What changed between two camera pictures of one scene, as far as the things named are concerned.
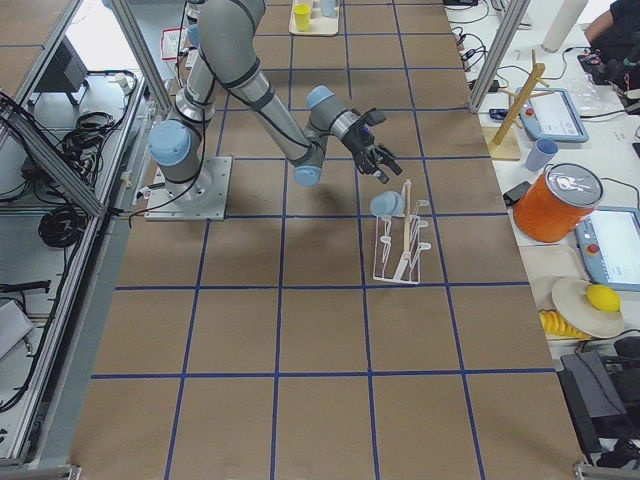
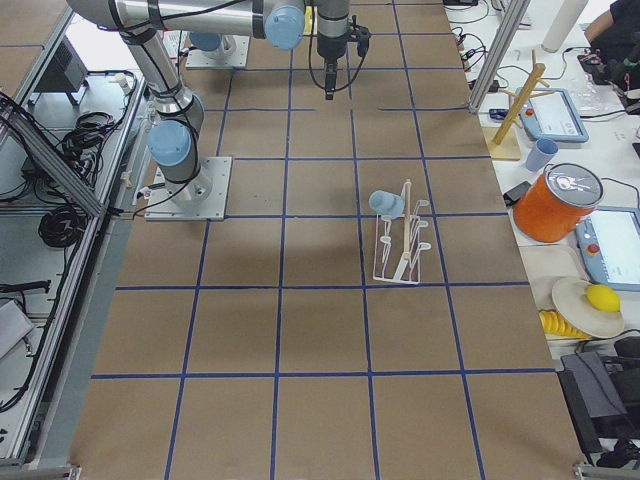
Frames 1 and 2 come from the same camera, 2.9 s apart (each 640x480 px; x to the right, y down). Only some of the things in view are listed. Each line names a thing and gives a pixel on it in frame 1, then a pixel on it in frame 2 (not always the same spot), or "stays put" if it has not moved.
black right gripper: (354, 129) -> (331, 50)
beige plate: (571, 302) stays put
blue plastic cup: (387, 203) stays put
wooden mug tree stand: (503, 139) stays put
